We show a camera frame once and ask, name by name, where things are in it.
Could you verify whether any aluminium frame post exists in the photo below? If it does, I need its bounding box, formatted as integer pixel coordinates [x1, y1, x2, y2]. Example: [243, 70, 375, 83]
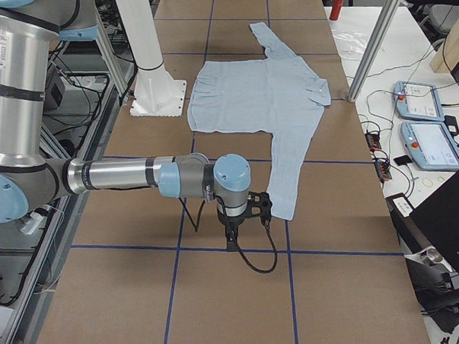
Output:
[347, 0, 402, 103]

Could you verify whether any red bottle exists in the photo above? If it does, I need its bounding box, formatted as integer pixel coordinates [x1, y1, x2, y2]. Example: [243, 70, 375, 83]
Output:
[330, 0, 344, 21]

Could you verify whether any clear plastic bag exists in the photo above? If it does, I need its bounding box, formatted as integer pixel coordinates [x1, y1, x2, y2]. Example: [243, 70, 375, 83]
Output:
[332, 30, 368, 61]

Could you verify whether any orange circuit board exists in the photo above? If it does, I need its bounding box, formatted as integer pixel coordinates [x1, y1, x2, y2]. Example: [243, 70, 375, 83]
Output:
[365, 132, 382, 151]
[374, 158, 392, 183]

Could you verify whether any near blue teach pendant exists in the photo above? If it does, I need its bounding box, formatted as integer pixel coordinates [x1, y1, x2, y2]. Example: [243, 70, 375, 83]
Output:
[400, 120, 459, 171]

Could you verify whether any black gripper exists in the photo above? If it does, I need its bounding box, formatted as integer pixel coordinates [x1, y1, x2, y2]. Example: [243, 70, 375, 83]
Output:
[215, 191, 273, 252]

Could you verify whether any blue teach pendant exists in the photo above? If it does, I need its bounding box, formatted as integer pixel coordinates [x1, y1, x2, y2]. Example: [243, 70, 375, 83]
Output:
[392, 81, 445, 122]
[400, 120, 459, 171]

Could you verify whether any brown paper table cover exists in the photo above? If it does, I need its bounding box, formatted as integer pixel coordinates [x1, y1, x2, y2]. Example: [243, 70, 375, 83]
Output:
[14, 0, 432, 344]

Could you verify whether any black laptop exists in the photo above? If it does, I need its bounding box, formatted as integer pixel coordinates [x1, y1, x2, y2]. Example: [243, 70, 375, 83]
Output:
[410, 171, 459, 272]

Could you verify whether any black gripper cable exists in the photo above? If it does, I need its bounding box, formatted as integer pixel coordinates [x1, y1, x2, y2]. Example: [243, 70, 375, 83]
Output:
[179, 192, 279, 277]

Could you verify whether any white power strip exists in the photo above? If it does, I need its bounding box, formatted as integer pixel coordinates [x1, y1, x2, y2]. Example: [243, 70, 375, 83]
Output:
[20, 211, 44, 235]

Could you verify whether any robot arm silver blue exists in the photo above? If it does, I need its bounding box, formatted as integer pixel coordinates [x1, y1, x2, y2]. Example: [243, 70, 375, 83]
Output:
[0, 0, 272, 251]

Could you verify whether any light blue button shirt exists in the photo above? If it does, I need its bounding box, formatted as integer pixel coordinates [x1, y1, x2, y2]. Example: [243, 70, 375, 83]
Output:
[187, 22, 332, 221]

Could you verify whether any far blue teach pendant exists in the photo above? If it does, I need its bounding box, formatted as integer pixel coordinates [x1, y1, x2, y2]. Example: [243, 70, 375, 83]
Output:
[392, 81, 445, 122]

